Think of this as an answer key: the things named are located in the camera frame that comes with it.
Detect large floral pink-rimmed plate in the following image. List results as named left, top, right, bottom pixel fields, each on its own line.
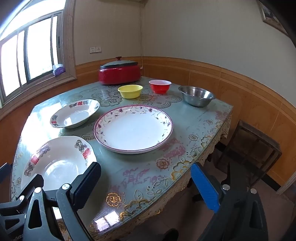
left=94, top=105, right=174, bottom=154

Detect red electric cooking pot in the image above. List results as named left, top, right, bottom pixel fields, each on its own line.
left=98, top=62, right=142, bottom=84

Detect yellow plastic bowl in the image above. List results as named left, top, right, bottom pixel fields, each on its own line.
left=118, top=85, right=143, bottom=99

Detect purple tissue pack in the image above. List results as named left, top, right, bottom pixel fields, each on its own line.
left=53, top=64, right=65, bottom=76

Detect grey pot lid red knob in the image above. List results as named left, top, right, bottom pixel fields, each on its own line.
left=100, top=56, right=138, bottom=69

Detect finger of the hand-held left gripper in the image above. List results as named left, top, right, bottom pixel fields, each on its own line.
left=0, top=174, right=45, bottom=234
left=0, top=163, right=12, bottom=177

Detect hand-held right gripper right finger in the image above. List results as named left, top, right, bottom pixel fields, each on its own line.
left=190, top=162, right=269, bottom=241

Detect dark wooden stool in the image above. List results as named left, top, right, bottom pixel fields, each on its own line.
left=214, top=119, right=282, bottom=187

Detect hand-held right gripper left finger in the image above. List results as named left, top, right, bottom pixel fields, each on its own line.
left=22, top=161, right=102, bottom=241

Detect white deep plate red characters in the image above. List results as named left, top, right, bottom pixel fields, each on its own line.
left=50, top=99, right=100, bottom=129
left=21, top=136, right=97, bottom=197

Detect window with metal frame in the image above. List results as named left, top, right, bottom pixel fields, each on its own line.
left=0, top=0, right=78, bottom=109

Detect framed wall picture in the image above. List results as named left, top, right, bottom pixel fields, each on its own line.
left=257, top=0, right=289, bottom=36

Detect red plastic bowl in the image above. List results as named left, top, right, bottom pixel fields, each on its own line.
left=149, top=80, right=172, bottom=94

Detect stainless steel bowl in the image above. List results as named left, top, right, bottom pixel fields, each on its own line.
left=178, top=86, right=216, bottom=107

